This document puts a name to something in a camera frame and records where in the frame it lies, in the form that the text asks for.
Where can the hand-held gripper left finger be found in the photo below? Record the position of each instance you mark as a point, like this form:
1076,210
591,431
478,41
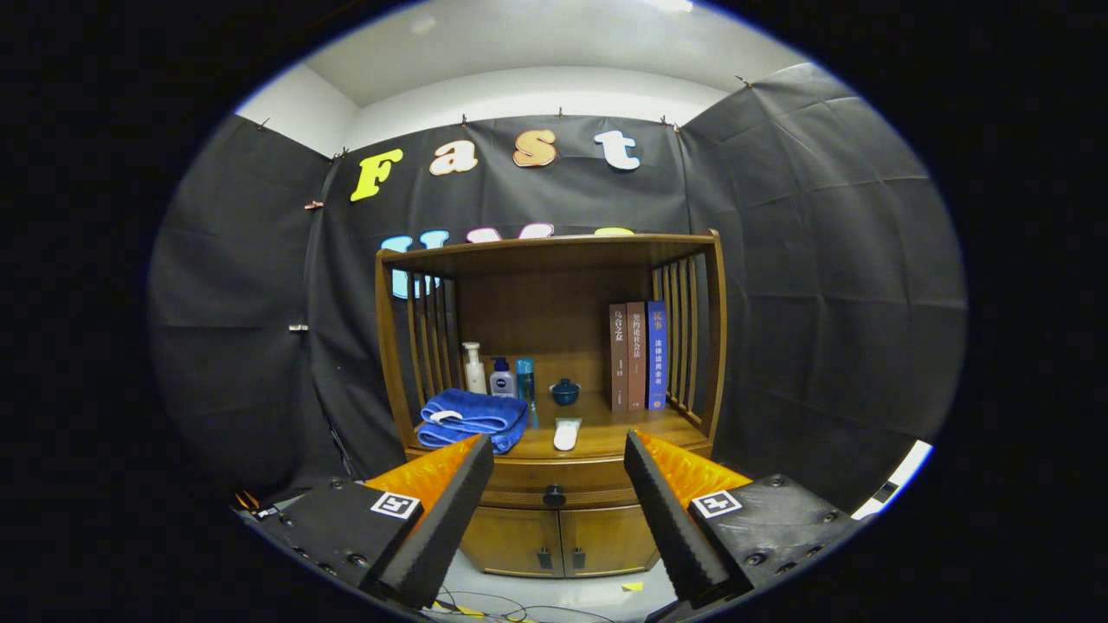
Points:
446,519

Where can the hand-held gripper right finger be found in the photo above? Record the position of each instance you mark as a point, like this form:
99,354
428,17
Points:
671,519

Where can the white green-capped tube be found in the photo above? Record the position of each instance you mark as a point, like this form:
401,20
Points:
567,435

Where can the wooden cabinet door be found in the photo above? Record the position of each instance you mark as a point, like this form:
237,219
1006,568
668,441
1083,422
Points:
610,541
515,541

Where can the wooden countertop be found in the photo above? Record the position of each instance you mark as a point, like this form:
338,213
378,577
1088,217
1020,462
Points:
606,428

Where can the wooden cabinet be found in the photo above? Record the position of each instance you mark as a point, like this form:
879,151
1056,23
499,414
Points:
545,320

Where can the yellow black striped floor tape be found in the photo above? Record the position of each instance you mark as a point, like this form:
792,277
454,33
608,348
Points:
472,612

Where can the blue folded towel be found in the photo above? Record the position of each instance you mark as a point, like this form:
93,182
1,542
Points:
472,411

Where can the white pump bottle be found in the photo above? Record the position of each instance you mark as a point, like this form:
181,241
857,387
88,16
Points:
475,376

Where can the white bottle with blue cap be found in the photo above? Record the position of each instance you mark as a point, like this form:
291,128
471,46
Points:
503,382

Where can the blue book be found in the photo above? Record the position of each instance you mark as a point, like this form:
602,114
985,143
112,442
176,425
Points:
657,363

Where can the clear bottle with teal cap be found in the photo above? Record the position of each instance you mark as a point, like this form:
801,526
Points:
525,381

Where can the reddish brown book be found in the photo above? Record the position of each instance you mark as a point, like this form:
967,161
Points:
636,363

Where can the blue lidded teacup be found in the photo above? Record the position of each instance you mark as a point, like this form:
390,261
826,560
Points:
565,394

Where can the dark brown book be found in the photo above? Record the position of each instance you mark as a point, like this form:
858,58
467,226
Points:
618,363

